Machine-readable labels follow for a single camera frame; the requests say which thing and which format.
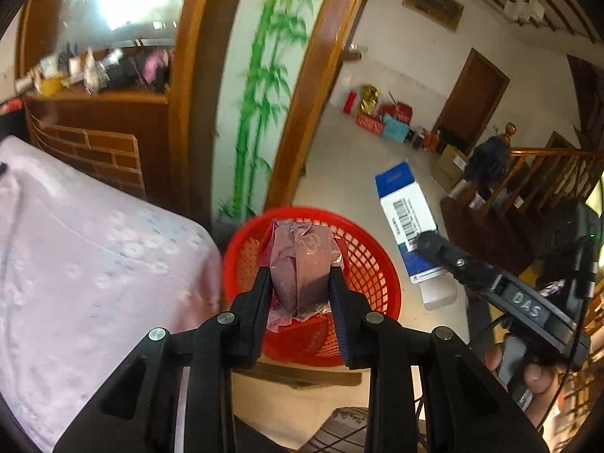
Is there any blue white medicine box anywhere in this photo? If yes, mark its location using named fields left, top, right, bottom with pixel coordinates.
left=375, top=162, right=458, bottom=311

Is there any purple snack wrapper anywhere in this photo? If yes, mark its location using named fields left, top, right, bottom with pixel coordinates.
left=258, top=220, right=348, bottom=333

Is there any right hand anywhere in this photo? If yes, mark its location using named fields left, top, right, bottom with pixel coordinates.
left=481, top=330, right=572, bottom=430

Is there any wooden stair railing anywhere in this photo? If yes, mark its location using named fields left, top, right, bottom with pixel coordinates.
left=440, top=133, right=603, bottom=274

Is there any red plastic basket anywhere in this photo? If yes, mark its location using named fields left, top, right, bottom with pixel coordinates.
left=223, top=206, right=402, bottom=367

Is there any pink floral tablecloth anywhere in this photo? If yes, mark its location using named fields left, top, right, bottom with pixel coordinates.
left=1, top=137, right=221, bottom=452

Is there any wooden door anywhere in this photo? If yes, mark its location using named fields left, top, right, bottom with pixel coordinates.
left=432, top=48, right=510, bottom=156

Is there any wooden cabinet counter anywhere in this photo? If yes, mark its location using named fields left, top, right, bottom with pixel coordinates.
left=15, top=0, right=181, bottom=212

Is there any camera with screen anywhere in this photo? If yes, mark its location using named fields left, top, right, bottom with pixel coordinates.
left=533, top=200, right=600, bottom=291

